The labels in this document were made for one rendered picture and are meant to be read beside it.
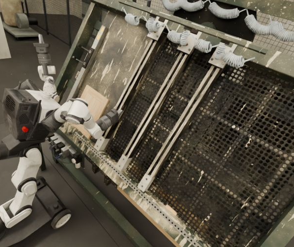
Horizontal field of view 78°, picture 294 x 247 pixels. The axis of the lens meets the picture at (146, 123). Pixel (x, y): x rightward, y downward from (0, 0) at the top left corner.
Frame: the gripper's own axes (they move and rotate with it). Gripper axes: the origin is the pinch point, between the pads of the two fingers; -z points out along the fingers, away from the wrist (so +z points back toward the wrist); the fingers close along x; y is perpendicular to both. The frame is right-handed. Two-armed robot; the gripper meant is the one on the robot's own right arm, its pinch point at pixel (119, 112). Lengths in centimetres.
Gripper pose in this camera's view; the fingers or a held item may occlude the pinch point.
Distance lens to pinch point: 135.7
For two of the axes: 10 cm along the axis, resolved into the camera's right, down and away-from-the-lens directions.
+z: -6.6, 5.4, -5.1
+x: 0.5, -6.6, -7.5
